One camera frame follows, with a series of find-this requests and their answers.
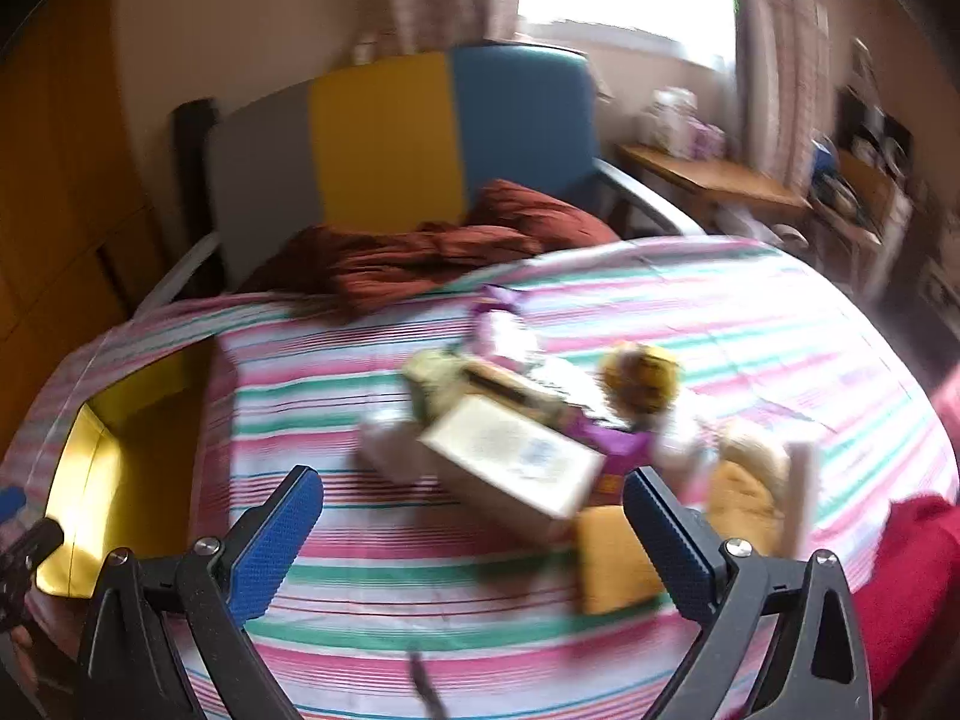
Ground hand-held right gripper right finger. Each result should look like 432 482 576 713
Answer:
624 467 875 720

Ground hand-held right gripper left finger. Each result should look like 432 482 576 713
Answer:
75 465 325 720

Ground small yellow sponge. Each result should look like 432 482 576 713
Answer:
574 506 672 616

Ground large brown sponge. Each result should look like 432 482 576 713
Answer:
709 461 782 552

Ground gold tin box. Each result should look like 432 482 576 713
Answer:
34 349 218 601

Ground purple packet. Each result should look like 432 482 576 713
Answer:
472 285 542 361
585 420 655 511

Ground white tube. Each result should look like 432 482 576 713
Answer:
778 439 823 557

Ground beige cardboard box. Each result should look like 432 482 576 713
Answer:
418 396 607 541

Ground yellow-haired doll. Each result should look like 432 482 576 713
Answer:
596 341 683 436

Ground red garment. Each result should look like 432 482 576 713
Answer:
855 495 960 700

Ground dark red blanket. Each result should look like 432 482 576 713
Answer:
240 180 620 323

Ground wooden wardrobe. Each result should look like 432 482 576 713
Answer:
0 0 175 361

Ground wooden desk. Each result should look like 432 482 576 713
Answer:
615 142 812 227

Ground grey yellow blue headboard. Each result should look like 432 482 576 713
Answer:
206 45 601 293

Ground white containers on desk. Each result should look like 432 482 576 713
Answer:
645 86 727 160

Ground cluttered shelf unit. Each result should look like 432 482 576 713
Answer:
810 37 960 316

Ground grey bed rail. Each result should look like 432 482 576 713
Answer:
133 232 223 317
596 157 707 238

